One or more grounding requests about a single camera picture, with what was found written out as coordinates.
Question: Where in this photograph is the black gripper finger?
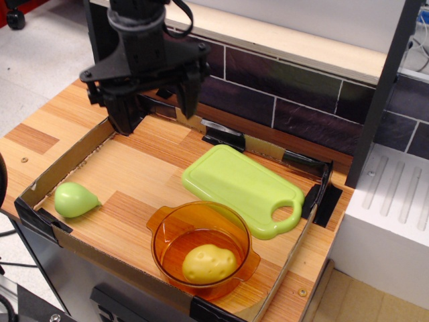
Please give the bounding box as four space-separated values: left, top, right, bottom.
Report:
176 59 210 119
103 91 147 136

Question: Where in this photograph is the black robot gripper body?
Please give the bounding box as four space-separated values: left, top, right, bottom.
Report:
80 1 210 106

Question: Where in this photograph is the yellow plastic potato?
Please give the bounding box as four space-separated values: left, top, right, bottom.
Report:
182 244 238 285

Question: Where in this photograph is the orange transparent plastic pot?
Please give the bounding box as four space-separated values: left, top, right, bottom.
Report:
147 201 261 300

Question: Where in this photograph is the cardboard fence with black tape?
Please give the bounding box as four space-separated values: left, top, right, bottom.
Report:
13 87 344 322

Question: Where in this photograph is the light wooden shelf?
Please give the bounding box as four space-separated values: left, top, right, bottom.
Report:
90 0 388 85

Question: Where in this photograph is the green plastic cutting board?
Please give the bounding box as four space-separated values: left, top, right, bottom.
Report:
182 144 305 240

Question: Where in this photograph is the green plastic pear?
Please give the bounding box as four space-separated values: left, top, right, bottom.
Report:
54 182 101 218

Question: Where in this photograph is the black caster wheel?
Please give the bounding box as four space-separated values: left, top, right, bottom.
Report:
6 8 25 30

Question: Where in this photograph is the white dish drainer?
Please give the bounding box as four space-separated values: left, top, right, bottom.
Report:
331 144 428 309

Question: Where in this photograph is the black metal post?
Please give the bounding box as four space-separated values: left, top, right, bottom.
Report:
345 0 423 188

